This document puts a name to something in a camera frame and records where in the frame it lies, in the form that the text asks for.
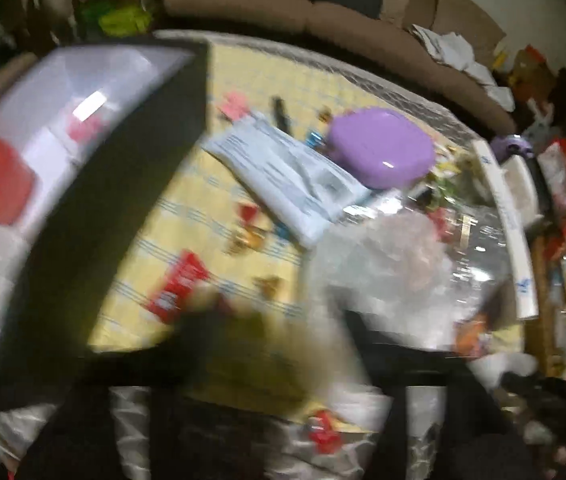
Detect orange snack packet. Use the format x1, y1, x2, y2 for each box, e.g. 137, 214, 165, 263
455, 312, 494, 358

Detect brown sofa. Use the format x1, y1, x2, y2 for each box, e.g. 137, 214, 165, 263
163, 0, 518, 133

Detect yellow checked tablecloth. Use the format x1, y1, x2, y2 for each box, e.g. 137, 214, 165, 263
88, 30, 526, 431

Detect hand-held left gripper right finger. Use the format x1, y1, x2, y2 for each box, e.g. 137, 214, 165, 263
345, 310, 528, 480

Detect pink paper item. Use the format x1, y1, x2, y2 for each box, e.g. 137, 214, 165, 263
218, 91, 251, 123

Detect green toy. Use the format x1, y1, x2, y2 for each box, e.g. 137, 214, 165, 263
98, 2, 154, 36

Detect purple round device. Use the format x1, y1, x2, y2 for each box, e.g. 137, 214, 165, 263
493, 135, 534, 166

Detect black remote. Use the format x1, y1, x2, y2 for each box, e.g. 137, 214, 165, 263
270, 96, 291, 133

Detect dark storage box white inside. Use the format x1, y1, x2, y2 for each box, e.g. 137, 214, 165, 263
0, 35, 211, 411

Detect small red snack packet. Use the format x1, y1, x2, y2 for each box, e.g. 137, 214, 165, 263
308, 410, 344, 453

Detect silver shiny cloth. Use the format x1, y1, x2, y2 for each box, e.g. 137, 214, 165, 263
113, 387, 464, 480

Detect long white box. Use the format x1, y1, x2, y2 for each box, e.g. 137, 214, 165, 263
473, 140, 538, 321

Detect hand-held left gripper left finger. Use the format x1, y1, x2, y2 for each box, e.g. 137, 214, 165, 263
13, 300, 228, 480

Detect gold wrapped candy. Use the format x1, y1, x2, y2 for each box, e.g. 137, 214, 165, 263
228, 227, 266, 256

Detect white papers pile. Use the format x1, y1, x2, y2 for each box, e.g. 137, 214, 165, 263
410, 25, 514, 111

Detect crumpled clear plastic bag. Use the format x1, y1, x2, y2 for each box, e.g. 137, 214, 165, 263
308, 200, 514, 351

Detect purple oval case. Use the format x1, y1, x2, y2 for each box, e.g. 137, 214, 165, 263
327, 109, 436, 190

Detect white paper packets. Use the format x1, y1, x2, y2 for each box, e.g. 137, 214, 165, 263
203, 112, 371, 248

